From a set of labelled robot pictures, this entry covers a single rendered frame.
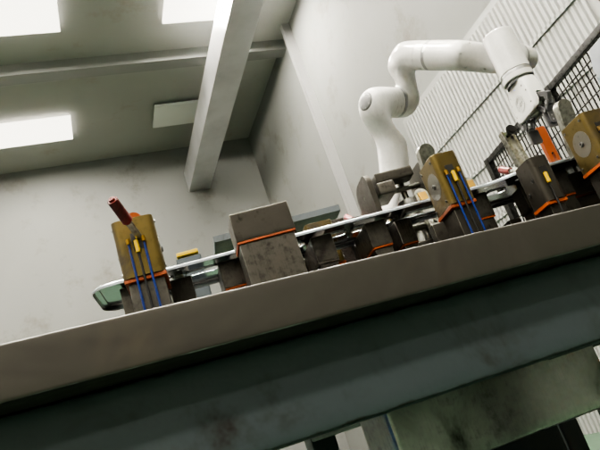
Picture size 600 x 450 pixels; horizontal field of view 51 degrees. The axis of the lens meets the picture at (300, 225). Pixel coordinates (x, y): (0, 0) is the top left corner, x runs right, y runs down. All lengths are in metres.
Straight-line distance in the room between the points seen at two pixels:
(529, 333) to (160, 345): 0.34
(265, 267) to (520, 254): 0.71
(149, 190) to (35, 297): 2.50
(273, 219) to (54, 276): 9.27
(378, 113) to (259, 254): 0.93
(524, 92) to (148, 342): 1.45
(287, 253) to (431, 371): 0.71
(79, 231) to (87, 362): 10.23
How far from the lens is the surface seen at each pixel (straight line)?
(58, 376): 0.47
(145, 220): 1.22
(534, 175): 1.46
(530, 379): 0.93
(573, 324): 0.66
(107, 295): 1.44
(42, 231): 10.73
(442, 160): 1.37
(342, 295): 0.51
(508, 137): 1.93
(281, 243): 1.24
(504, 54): 1.83
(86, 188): 11.00
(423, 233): 1.74
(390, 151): 2.07
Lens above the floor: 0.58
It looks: 18 degrees up
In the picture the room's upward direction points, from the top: 19 degrees counter-clockwise
